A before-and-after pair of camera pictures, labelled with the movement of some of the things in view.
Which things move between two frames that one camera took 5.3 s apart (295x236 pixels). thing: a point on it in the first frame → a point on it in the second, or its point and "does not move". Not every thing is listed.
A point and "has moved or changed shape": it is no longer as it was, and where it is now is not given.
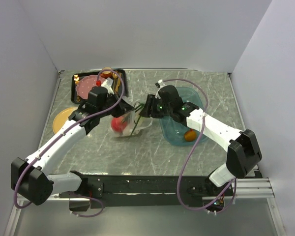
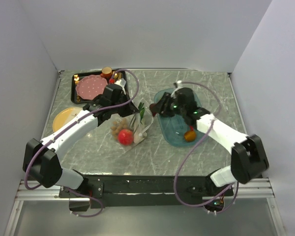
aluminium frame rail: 250,189 does not move
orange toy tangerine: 190,135 does not move
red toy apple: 118,124 → 125,136
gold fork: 76,80 does not move
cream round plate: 61,117 does not move
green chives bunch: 139,111 has moved or changed shape
